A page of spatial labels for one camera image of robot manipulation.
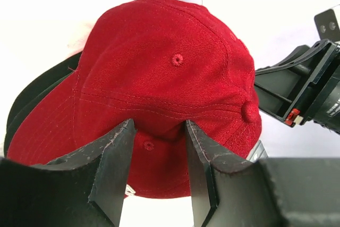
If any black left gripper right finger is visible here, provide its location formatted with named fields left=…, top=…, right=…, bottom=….
left=185, top=121, right=339, bottom=226

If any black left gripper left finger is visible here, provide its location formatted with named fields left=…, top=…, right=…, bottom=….
left=1, top=119, right=136, bottom=226

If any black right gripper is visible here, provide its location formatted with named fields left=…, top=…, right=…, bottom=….
left=254, top=39, right=339, bottom=133

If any black NY cap red brim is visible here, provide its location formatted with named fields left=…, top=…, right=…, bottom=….
left=4, top=52, right=82, bottom=155

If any dark red LA cap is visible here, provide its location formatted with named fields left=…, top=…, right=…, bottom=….
left=6, top=0, right=261, bottom=199

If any pink baseball cap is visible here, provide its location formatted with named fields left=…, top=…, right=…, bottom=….
left=67, top=21, right=95, bottom=57

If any aluminium front rail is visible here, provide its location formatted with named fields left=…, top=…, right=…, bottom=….
left=246, top=140, right=268, bottom=163

